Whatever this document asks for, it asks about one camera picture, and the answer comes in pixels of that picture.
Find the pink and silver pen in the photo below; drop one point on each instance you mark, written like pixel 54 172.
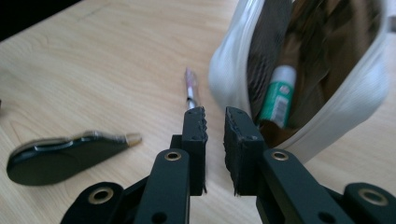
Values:
pixel 190 87

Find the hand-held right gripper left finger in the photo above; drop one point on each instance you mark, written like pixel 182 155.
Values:
pixel 186 155

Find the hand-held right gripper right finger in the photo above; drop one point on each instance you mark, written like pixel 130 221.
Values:
pixel 246 155

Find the brown and white pencil case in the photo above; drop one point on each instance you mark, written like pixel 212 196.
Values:
pixel 227 68

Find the green and white glue stick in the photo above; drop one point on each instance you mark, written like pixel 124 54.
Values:
pixel 278 96

